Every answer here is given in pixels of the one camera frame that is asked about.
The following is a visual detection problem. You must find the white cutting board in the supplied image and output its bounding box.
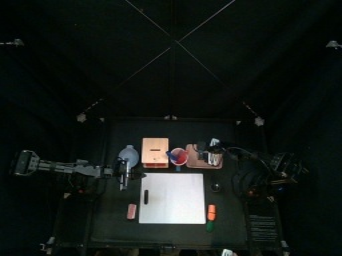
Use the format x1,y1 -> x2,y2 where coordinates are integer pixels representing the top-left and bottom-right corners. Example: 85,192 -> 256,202
138,172 -> 207,225

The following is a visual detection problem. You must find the red and white toy sushi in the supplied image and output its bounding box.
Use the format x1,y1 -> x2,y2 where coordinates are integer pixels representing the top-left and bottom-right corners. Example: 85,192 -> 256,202
126,203 -> 138,221

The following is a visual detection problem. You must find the brown wooden tray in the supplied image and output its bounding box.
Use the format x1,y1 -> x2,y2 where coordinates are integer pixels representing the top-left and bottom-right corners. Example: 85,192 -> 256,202
185,143 -> 225,170

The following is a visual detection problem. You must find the red plastic utensil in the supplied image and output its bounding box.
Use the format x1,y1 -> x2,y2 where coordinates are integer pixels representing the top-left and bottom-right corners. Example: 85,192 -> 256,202
177,150 -> 189,165

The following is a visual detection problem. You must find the red cup with white inside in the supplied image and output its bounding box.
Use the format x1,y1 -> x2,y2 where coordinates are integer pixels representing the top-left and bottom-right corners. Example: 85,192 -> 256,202
169,147 -> 190,167

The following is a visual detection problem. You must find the wooden box with red sides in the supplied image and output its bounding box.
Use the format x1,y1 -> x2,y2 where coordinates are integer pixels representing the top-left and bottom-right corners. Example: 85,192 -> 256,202
141,137 -> 171,169

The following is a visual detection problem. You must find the small black cup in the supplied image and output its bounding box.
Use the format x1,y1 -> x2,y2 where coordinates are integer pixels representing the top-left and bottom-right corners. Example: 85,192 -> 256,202
209,182 -> 224,194

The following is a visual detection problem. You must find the black panel with white text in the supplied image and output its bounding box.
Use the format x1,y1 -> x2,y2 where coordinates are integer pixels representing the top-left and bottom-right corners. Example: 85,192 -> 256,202
248,213 -> 281,250

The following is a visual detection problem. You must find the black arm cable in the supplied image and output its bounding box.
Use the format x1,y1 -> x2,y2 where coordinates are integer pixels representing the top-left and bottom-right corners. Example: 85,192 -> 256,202
225,145 -> 280,176

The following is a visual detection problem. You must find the thin diagonal brace wire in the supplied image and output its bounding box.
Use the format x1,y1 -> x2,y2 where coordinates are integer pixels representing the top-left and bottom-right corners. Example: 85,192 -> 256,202
123,0 -> 261,118
81,0 -> 237,118

